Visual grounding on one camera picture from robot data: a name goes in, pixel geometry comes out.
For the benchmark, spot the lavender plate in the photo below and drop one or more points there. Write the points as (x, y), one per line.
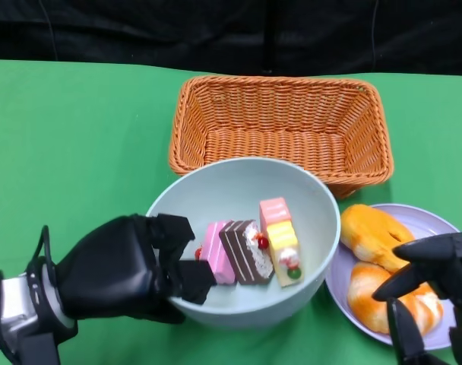
(432, 224)

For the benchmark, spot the orange wicker basket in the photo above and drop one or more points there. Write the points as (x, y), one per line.
(276, 148)

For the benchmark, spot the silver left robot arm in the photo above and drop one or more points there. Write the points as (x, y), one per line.
(14, 300)

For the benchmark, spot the black backdrop curtain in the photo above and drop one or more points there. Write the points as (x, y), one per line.
(140, 30)

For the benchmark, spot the magenta pink cake slice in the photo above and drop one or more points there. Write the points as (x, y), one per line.
(217, 247)

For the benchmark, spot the green table cloth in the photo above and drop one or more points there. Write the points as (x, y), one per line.
(83, 121)

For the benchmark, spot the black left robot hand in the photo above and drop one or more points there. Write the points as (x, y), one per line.
(113, 262)

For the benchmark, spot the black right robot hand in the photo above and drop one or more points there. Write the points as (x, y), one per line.
(455, 262)

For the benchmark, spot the white-striped orange bread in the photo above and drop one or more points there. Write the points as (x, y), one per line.
(368, 300)

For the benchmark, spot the pale green bowl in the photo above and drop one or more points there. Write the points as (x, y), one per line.
(235, 190)

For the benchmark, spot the chocolate brown cake slice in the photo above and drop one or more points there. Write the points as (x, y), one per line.
(242, 254)

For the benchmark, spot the yellow cake slice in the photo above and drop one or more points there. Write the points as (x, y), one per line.
(284, 243)

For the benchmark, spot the salmon pink cake slice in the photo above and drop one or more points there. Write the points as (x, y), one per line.
(274, 213)

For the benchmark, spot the oval orange bread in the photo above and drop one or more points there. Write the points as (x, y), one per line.
(371, 235)

